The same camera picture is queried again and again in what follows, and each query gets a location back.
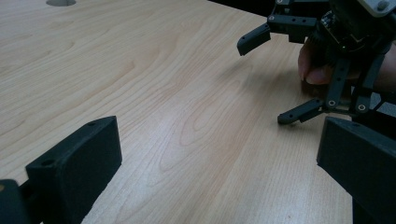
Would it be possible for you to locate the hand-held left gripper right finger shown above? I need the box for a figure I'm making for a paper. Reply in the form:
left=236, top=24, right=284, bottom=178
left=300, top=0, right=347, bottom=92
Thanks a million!
left=316, top=116, right=396, bottom=224

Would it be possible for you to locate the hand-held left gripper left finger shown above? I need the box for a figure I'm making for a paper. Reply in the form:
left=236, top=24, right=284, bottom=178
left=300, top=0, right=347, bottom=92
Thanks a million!
left=25, top=115, right=123, bottom=224

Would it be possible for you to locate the grey round table cable hole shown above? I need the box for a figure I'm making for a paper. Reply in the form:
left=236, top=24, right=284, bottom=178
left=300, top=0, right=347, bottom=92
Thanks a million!
left=46, top=0, right=78, bottom=7

